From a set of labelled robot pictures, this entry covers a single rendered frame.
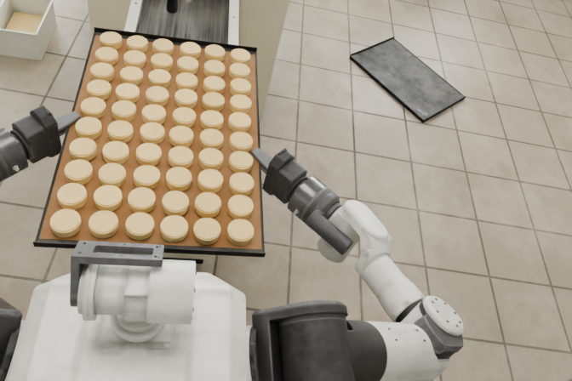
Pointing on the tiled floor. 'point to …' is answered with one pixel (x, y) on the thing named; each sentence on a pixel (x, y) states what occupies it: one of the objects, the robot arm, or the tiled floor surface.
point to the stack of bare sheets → (407, 79)
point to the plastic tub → (25, 25)
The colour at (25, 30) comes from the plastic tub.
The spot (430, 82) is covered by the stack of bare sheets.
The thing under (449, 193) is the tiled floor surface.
